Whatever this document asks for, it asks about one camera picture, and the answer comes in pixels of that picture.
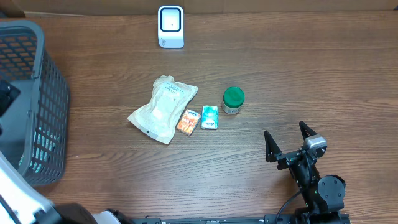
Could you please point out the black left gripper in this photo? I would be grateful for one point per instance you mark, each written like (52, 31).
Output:
(8, 93)

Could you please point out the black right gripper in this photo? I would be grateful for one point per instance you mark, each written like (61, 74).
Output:
(287, 159)

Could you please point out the green lid jar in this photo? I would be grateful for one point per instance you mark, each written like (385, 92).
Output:
(233, 99)

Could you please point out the teal tissue pack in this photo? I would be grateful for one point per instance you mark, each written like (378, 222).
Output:
(209, 117)

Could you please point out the orange tissue pack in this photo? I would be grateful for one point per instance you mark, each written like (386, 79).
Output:
(188, 122)

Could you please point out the beige food pouch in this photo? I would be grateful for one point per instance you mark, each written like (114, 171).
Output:
(159, 117)

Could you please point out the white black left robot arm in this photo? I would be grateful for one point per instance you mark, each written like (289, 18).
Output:
(20, 202)

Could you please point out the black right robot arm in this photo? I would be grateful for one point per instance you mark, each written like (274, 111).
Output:
(323, 196)

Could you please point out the white barcode scanner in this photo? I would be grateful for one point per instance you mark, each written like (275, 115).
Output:
(170, 27)

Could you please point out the grey plastic mesh basket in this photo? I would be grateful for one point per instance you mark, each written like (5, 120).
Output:
(26, 65)

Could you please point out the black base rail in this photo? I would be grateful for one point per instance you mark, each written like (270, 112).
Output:
(217, 221)

